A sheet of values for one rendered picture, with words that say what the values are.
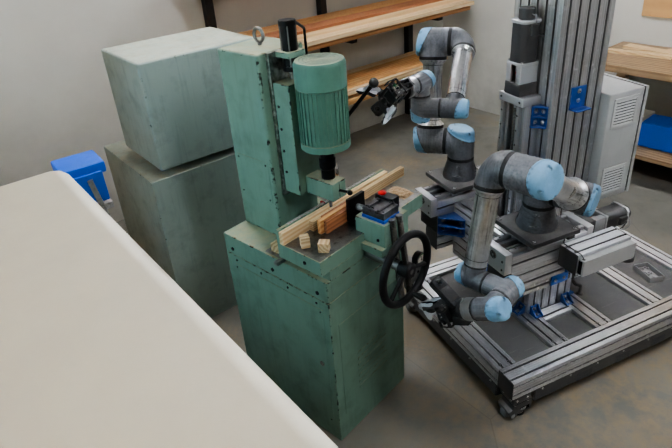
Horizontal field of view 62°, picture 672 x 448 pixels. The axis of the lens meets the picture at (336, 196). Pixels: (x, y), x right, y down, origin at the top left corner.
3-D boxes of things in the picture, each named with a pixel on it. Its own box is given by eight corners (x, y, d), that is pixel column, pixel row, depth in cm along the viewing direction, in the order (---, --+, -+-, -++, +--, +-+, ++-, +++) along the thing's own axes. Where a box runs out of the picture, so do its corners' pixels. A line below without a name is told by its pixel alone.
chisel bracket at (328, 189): (334, 206, 202) (332, 185, 198) (306, 195, 210) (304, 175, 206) (347, 198, 206) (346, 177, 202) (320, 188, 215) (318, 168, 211)
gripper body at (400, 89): (385, 81, 194) (406, 72, 201) (373, 96, 200) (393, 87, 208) (399, 98, 193) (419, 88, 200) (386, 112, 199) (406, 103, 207)
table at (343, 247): (341, 288, 182) (340, 273, 179) (278, 257, 201) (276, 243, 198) (443, 212, 221) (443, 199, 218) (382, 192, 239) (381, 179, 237)
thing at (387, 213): (384, 224, 193) (383, 210, 190) (359, 215, 199) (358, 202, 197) (406, 209, 201) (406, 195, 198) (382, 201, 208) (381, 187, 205)
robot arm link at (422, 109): (437, 125, 213) (438, 97, 207) (408, 124, 216) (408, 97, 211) (440, 118, 219) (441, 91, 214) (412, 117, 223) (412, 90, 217)
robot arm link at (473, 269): (470, 144, 171) (447, 286, 187) (502, 153, 163) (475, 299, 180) (490, 140, 178) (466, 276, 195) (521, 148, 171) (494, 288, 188)
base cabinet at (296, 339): (341, 443, 228) (328, 306, 195) (249, 376, 264) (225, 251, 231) (405, 377, 257) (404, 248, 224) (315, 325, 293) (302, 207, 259)
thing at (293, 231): (283, 246, 196) (282, 234, 194) (279, 244, 197) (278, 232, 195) (387, 181, 234) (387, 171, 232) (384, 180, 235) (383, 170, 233)
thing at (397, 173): (313, 231, 203) (312, 222, 201) (309, 230, 204) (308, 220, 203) (404, 175, 239) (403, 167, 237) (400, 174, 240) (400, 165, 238)
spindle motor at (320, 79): (327, 160, 186) (319, 68, 171) (290, 149, 197) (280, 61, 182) (361, 143, 197) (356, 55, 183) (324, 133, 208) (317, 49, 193)
